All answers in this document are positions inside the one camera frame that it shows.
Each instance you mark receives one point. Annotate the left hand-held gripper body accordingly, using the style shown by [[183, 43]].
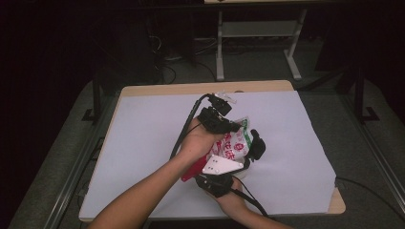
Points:
[[213, 120]]

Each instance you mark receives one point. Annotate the white desk frame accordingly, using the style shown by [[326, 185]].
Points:
[[254, 29]]

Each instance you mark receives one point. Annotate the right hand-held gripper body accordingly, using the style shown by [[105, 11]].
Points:
[[219, 167]]

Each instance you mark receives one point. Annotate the red and white snack bag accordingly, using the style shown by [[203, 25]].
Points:
[[235, 143]]

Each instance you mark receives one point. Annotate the white paper sheet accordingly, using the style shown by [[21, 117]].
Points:
[[143, 127]]

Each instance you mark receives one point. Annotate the black metal stand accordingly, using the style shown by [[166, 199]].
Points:
[[359, 95], [96, 98]]

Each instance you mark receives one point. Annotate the person's right hand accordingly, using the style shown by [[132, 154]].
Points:
[[234, 202]]

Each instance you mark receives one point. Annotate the wooden table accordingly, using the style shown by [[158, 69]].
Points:
[[178, 87]]

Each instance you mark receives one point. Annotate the clear jar with black lid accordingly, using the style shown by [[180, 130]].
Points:
[[258, 146]]

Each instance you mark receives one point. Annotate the metal floor rail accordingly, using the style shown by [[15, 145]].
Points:
[[379, 156], [73, 178]]

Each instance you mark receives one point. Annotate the person's left hand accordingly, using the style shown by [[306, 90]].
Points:
[[197, 143]]

